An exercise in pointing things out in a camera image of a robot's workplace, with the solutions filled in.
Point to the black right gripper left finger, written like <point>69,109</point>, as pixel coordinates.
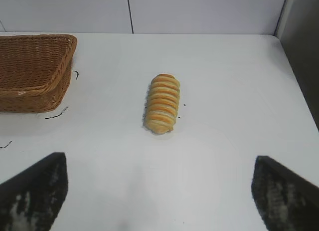
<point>32,196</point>

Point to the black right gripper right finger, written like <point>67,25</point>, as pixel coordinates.
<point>286,201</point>

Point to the long striped bread loaf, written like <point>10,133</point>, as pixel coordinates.
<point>162,103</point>

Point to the brown woven wicker basket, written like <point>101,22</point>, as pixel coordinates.
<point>30,73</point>

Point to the grey metal frame post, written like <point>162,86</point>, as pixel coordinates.
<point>300,41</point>

